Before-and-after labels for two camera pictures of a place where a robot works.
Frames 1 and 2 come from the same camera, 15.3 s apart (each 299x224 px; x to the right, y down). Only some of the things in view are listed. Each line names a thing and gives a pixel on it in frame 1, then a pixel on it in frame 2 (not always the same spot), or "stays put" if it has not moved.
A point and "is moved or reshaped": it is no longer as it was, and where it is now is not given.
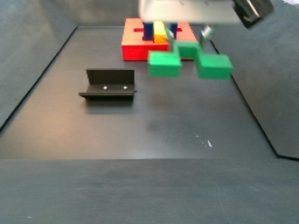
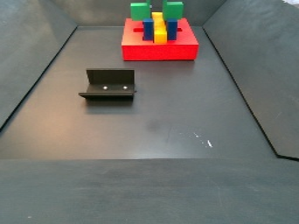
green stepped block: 213,66 is moved or reshaped
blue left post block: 148,31 stays put
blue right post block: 172,29 stays put
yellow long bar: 160,37 stays put
